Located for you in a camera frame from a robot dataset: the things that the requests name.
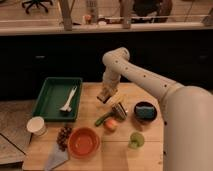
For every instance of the green plastic tray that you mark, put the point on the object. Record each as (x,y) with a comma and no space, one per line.
(53,95)

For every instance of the orange fruit toy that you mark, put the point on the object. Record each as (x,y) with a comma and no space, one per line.
(111,124)

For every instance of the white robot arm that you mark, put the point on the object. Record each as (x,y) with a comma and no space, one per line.
(187,112)

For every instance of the green plastic cup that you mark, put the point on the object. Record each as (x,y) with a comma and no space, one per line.
(136,140)

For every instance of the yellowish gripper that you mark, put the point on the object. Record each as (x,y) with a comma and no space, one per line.
(108,90)

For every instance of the yellow banana toy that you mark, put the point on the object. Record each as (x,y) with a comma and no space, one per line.
(119,99)

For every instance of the bunch of dark grapes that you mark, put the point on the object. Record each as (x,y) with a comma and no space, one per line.
(63,136)

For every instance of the grey cloth piece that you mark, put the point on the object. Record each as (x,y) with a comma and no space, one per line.
(56,158)

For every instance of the green cucumber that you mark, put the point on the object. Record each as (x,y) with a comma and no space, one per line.
(99,121)

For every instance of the small dark metal cup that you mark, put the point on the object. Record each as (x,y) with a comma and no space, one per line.
(119,111)

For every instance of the black bowl with blue sponge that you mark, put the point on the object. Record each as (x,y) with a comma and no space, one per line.
(145,111)

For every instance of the white spatula tool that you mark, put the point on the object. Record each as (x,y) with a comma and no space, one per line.
(66,107)

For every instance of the white paper cup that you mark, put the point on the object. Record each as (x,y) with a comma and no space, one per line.
(36,125)

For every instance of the red bowl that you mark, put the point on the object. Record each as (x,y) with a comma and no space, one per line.
(83,143)

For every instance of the black office chair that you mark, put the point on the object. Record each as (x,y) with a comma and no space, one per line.
(29,3)

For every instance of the whiteboard eraser block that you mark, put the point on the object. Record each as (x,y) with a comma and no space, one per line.
(104,98)

